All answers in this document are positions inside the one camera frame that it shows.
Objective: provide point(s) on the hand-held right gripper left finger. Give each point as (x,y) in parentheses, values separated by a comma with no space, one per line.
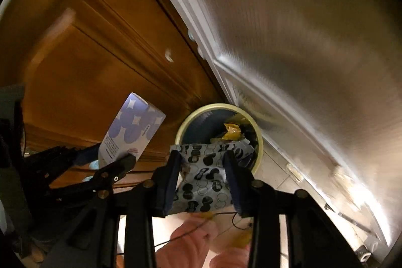
(171,184)

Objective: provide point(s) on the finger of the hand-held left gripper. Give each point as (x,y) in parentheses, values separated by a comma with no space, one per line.
(83,155)
(121,166)

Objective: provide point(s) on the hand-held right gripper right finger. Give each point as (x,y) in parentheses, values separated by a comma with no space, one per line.
(236,189)

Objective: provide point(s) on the black spotted grey pouch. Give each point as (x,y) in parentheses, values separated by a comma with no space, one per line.
(204,173)

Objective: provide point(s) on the purple and white carton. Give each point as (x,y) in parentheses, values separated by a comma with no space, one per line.
(132,126)

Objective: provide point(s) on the round dark trash bin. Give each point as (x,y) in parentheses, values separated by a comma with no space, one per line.
(201,126)

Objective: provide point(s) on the small yellow floor object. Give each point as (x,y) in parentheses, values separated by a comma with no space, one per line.
(242,239)

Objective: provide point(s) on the yellow packet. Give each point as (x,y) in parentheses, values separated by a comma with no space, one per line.
(232,131)

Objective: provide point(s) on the brown wooden cabinet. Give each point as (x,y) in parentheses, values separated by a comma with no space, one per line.
(94,51)

